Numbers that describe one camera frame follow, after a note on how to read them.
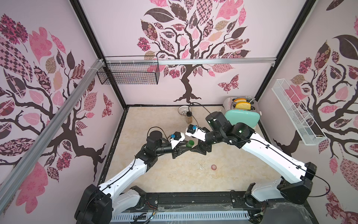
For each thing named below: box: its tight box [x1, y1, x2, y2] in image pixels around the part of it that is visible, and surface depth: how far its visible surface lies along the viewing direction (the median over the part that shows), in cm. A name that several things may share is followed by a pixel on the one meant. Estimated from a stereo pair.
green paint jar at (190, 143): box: [185, 140, 195, 148], surface depth 70 cm
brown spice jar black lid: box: [185, 111, 193, 125], surface depth 106 cm
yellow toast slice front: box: [234, 101, 252, 110], surface depth 97 cm
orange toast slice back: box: [233, 98, 247, 103], surface depth 99 cm
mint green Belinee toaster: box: [222, 96, 261, 128], surface depth 97 cm
